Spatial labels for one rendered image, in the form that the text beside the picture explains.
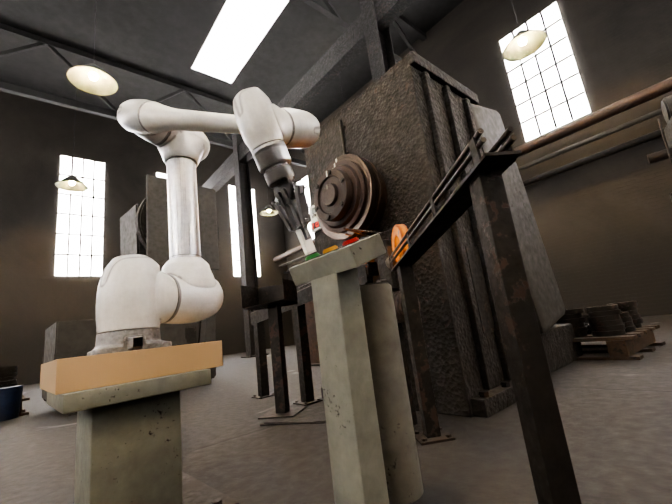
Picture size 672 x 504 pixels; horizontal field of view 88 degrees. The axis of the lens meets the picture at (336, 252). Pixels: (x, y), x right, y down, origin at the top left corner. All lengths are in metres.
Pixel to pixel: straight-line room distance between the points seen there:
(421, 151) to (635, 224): 5.95
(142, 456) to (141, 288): 0.42
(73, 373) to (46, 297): 10.45
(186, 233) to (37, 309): 10.19
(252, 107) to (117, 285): 0.59
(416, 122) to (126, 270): 1.44
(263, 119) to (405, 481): 0.93
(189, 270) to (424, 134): 1.26
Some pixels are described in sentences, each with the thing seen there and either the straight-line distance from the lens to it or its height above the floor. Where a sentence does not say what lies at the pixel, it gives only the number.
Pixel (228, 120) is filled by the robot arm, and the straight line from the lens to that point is 1.17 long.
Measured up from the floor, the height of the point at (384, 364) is 0.31.
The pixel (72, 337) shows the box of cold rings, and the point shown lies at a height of 0.60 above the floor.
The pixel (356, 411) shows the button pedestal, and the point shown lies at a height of 0.24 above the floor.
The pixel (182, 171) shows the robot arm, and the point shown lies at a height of 1.02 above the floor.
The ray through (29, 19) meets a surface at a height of 7.60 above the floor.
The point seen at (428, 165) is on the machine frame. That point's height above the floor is 1.12.
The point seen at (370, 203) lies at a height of 1.00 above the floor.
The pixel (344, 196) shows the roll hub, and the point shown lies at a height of 1.06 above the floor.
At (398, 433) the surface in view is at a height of 0.15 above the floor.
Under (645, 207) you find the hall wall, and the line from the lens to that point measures 7.49.
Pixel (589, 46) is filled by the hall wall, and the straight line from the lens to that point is 8.58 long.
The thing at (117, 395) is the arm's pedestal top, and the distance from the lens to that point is 0.99.
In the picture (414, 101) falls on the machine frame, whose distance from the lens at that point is 1.95.
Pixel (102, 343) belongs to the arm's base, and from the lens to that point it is 1.10.
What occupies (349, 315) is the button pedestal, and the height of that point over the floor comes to 0.44.
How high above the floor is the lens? 0.42
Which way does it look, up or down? 12 degrees up
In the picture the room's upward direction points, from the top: 7 degrees counter-clockwise
